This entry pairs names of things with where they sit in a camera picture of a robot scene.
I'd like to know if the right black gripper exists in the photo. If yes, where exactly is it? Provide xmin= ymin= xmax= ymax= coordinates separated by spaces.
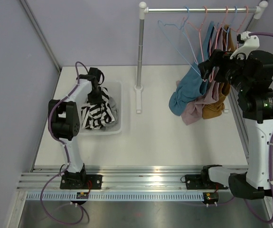
xmin=198 ymin=49 xmax=252 ymax=94

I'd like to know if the grey tank top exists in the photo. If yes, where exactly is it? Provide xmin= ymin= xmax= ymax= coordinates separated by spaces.
xmin=102 ymin=97 xmax=119 ymax=131

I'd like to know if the black white striped tank top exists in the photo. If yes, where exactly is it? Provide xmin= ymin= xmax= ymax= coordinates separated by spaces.
xmin=81 ymin=87 xmax=114 ymax=130

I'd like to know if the teal blue tank top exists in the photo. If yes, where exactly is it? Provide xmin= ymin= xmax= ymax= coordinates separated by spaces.
xmin=169 ymin=21 xmax=214 ymax=116

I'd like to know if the light blue hanger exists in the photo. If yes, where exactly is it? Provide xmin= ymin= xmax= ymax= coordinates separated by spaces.
xmin=157 ymin=7 xmax=200 ymax=75

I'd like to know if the pink mauve tank top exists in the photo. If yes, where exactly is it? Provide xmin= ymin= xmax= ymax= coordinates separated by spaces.
xmin=176 ymin=39 xmax=225 ymax=125

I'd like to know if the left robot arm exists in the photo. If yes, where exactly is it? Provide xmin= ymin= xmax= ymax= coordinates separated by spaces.
xmin=48 ymin=67 xmax=104 ymax=190

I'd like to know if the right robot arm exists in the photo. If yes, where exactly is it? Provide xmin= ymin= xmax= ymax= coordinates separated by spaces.
xmin=198 ymin=49 xmax=273 ymax=200

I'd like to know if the mustard brown tank top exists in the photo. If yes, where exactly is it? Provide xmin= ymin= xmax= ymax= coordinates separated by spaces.
xmin=202 ymin=24 xmax=236 ymax=119

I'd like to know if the white plastic basket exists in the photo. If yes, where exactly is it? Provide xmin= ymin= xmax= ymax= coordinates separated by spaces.
xmin=75 ymin=81 xmax=122 ymax=136

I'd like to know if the metal clothes rack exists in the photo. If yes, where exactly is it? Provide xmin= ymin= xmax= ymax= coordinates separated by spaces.
xmin=134 ymin=0 xmax=268 ymax=114

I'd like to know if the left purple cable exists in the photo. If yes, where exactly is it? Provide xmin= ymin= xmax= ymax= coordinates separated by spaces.
xmin=39 ymin=61 xmax=91 ymax=225

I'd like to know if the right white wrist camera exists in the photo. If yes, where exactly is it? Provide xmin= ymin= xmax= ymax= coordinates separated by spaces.
xmin=230 ymin=31 xmax=260 ymax=60

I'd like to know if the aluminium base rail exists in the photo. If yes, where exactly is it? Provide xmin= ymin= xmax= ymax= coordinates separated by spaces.
xmin=16 ymin=165 xmax=263 ymax=192

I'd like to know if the white slotted cable duct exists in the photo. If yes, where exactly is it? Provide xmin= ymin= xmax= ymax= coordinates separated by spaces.
xmin=27 ymin=191 xmax=204 ymax=201

